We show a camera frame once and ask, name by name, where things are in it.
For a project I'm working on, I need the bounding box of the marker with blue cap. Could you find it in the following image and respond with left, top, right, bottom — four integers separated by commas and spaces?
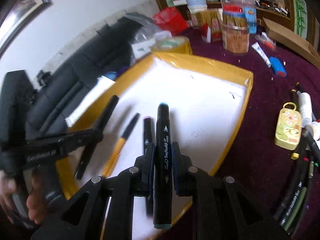
153, 103, 172, 230

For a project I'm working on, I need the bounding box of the gold black pen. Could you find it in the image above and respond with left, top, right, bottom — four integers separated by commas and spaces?
101, 113, 140, 178

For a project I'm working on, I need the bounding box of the white pill bottle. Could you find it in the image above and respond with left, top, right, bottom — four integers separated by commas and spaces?
298, 92, 312, 128

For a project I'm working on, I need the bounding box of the blue battery pack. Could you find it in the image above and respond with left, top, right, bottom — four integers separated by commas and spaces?
269, 57, 287, 77

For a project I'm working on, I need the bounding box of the marker with pink cap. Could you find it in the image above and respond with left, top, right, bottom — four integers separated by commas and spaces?
143, 116, 154, 217

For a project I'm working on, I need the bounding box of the person's left hand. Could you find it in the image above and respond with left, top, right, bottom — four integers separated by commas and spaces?
1, 171, 47, 225

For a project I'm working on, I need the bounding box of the purple velvet tablecloth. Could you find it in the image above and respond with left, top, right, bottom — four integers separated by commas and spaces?
183, 28, 319, 239

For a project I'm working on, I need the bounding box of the yellow cartoon tin case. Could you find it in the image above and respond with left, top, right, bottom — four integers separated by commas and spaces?
274, 102, 302, 150

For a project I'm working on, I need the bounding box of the black bag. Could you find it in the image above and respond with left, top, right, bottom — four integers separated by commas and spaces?
25, 17, 141, 138

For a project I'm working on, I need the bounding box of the yellow tape roll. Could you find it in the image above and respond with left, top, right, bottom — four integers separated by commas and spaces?
150, 36, 193, 55

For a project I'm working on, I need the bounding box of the white ointment tube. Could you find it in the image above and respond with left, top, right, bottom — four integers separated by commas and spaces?
251, 42, 272, 68

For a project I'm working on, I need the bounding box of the clear jar orange label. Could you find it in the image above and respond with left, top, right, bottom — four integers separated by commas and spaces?
221, 4, 249, 54

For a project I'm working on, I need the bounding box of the red cigarette pack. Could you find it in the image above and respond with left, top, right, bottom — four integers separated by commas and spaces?
201, 9, 222, 43

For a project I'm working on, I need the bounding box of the red plastic bag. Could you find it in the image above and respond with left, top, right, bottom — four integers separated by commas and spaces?
152, 7, 188, 35

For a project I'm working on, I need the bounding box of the blue label plastic jar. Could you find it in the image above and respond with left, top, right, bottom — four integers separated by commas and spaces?
243, 0, 257, 34

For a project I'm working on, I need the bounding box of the bamboo painting panel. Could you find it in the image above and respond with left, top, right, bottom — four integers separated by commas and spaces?
293, 0, 308, 39

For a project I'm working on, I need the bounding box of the framed wall picture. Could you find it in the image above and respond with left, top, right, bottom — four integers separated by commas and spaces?
1, 0, 51, 56

